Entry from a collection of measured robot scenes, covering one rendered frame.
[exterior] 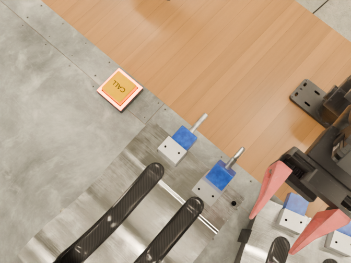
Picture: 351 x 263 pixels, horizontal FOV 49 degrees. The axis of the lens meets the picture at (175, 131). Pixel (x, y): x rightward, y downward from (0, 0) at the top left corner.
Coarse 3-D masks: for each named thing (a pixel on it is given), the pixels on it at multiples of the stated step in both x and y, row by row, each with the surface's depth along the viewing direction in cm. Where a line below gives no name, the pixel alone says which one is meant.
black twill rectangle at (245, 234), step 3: (243, 231) 84; (246, 231) 82; (249, 231) 80; (240, 234) 85; (243, 234) 83; (246, 234) 81; (249, 234) 79; (240, 237) 84; (243, 237) 82; (246, 237) 80; (240, 240) 83; (243, 240) 81; (246, 240) 80; (246, 243) 79
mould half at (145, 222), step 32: (160, 128) 83; (128, 160) 81; (160, 160) 81; (192, 160) 81; (96, 192) 80; (160, 192) 79; (192, 192) 79; (224, 192) 79; (64, 224) 75; (128, 224) 78; (160, 224) 78; (192, 224) 78; (32, 256) 71; (96, 256) 73; (128, 256) 75; (192, 256) 76
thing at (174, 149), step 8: (200, 120) 83; (184, 128) 81; (192, 128) 82; (168, 136) 80; (176, 136) 81; (184, 136) 81; (192, 136) 81; (168, 144) 79; (176, 144) 79; (184, 144) 80; (192, 144) 81; (160, 152) 80; (168, 152) 79; (176, 152) 79; (184, 152) 79; (168, 160) 81; (176, 160) 78
